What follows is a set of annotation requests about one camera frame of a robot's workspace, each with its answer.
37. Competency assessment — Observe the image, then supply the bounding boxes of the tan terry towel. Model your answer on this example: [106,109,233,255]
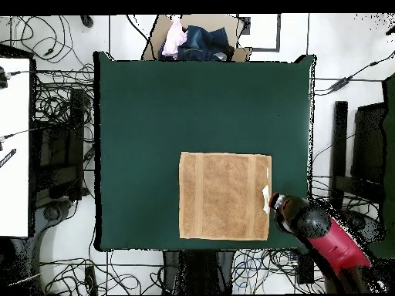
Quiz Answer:
[177,151,273,241]

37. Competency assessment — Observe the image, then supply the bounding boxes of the black rectangular box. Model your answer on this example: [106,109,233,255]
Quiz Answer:
[296,251,315,285]

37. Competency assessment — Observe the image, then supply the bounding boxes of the black upright bar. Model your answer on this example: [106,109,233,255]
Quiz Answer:
[329,100,349,211]

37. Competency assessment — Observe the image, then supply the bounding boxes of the black round base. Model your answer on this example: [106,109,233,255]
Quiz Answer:
[345,208,386,246]

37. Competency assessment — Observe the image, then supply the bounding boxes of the black panel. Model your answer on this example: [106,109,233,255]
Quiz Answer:
[349,101,387,186]

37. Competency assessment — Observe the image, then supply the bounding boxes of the dark green table cloth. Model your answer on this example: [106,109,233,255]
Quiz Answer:
[93,50,317,252]

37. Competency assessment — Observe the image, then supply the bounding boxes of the blue denim jeans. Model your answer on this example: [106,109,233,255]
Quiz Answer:
[157,25,235,62]

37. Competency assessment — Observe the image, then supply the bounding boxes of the brown cardboard box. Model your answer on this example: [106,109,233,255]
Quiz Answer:
[141,13,253,62]

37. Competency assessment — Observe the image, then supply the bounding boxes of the white pink garment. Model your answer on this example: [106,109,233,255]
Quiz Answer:
[160,16,188,57]

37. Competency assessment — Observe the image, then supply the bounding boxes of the black power strip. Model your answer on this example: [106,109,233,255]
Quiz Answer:
[84,265,99,295]

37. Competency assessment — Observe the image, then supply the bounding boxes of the black equipment stand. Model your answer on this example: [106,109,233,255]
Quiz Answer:
[30,87,86,203]

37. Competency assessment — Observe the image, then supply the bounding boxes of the white side table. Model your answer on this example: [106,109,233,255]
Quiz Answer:
[0,56,32,238]

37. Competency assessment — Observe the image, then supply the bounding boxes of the black printed strip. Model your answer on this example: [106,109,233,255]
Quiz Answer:
[0,148,17,169]

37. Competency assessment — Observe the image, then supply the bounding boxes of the black cable tangle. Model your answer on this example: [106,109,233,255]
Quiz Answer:
[308,175,382,217]
[32,61,95,124]
[231,248,299,294]
[39,249,164,295]

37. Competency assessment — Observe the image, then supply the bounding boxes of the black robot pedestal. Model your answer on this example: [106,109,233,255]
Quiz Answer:
[162,250,236,295]

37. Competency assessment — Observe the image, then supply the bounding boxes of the black cable adapter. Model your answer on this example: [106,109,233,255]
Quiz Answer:
[327,76,351,92]

